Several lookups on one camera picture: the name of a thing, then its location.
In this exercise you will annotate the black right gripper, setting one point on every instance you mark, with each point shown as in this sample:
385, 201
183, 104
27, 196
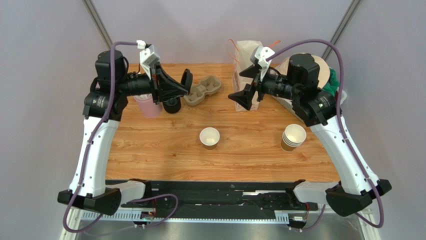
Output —
259, 85

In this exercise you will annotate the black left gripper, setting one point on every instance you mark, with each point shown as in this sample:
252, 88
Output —
167, 88

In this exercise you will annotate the white paper takeout bag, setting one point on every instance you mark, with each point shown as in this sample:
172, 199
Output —
243, 52

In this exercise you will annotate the single paper coffee cup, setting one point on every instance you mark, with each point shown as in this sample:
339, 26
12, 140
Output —
209, 137

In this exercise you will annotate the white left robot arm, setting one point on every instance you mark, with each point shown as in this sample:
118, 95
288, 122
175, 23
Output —
103, 109

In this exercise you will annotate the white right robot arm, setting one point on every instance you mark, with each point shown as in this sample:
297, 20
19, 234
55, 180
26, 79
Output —
358, 185

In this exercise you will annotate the pink cup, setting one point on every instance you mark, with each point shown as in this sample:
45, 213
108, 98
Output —
147, 106

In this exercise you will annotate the white plastic basket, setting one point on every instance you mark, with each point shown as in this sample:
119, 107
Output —
288, 103

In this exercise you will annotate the stack of paper cups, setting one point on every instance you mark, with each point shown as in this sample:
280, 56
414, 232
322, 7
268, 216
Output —
293, 136

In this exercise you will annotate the beige bucket hat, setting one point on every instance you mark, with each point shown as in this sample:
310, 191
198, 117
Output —
324, 75

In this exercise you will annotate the green cloth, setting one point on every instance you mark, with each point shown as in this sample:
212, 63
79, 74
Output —
333, 83

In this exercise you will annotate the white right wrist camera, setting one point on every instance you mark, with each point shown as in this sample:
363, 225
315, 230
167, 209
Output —
260, 56

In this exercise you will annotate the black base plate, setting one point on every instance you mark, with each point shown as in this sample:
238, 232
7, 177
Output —
222, 200

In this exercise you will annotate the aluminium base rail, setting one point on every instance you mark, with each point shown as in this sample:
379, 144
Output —
142, 217

